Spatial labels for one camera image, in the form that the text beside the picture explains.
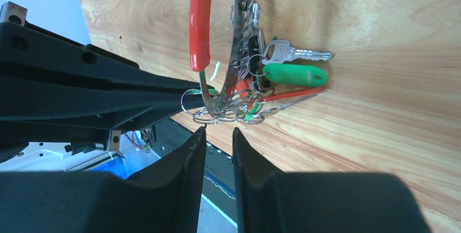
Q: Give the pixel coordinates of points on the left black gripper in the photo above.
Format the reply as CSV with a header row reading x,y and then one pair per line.
x,y
46,76

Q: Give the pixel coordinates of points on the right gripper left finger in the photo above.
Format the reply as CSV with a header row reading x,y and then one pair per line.
x,y
158,198

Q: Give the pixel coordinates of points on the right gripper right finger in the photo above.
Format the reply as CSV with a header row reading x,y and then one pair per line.
x,y
271,200

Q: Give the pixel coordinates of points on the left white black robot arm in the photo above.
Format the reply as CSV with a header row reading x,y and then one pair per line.
x,y
57,156

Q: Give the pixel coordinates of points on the blue plastic bin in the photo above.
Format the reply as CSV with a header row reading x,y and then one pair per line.
x,y
115,166

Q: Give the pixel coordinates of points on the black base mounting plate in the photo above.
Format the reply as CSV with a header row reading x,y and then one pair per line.
x,y
207,163

